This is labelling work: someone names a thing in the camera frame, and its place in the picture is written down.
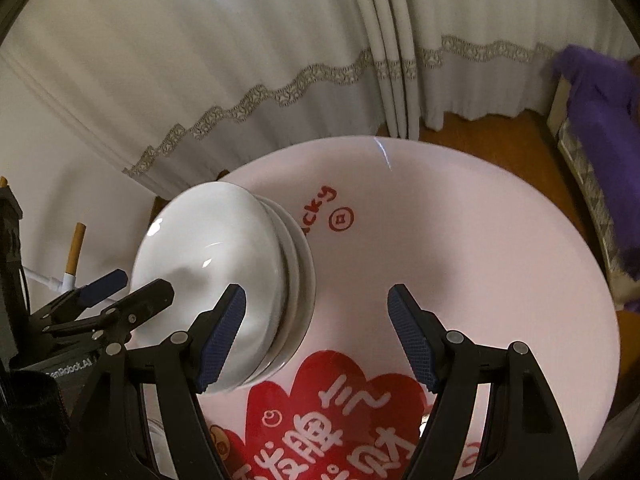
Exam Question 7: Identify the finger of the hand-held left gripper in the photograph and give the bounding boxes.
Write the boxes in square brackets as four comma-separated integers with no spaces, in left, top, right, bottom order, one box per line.
[30,269,128,326]
[42,280,175,356]

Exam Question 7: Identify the white curtain lace trim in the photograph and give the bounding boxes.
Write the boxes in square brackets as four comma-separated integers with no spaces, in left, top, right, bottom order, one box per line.
[0,0,396,201]
[385,0,636,140]

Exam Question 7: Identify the purple cloth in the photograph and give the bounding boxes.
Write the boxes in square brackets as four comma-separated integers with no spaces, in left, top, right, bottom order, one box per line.
[554,44,640,313]

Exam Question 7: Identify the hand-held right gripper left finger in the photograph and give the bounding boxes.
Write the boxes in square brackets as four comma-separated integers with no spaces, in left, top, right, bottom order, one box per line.
[62,282,247,480]

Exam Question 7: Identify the wooden pole rack white joints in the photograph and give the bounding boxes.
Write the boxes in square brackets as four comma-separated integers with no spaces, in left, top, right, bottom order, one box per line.
[0,176,87,293]

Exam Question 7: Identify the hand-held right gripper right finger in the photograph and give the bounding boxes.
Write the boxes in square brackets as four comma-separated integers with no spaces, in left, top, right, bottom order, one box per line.
[387,283,581,480]

